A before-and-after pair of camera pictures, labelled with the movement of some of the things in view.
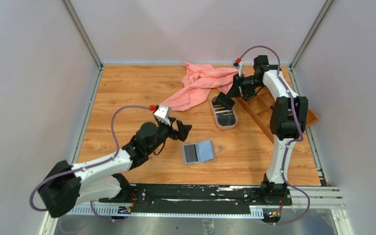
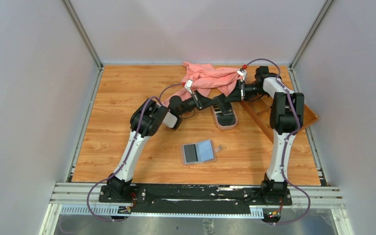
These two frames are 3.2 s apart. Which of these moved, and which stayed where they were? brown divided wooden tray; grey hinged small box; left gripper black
Moved: left gripper black
Stayed: grey hinged small box; brown divided wooden tray
